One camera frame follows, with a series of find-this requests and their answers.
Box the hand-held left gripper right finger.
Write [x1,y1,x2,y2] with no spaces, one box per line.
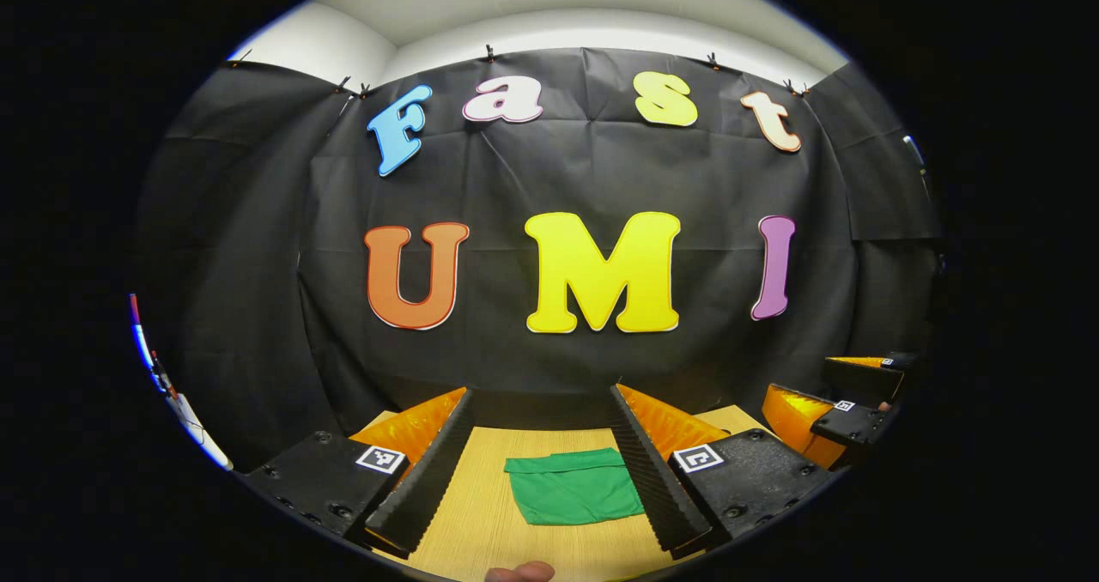
[608,383,841,557]

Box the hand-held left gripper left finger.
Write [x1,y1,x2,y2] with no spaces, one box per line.
[243,386,477,559]

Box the green T-shirt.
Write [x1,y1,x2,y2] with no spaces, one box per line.
[504,447,647,527]

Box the white panel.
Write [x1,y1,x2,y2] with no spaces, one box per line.
[129,293,234,471]

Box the black backdrop cloth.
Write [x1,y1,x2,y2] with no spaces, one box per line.
[137,47,945,471]

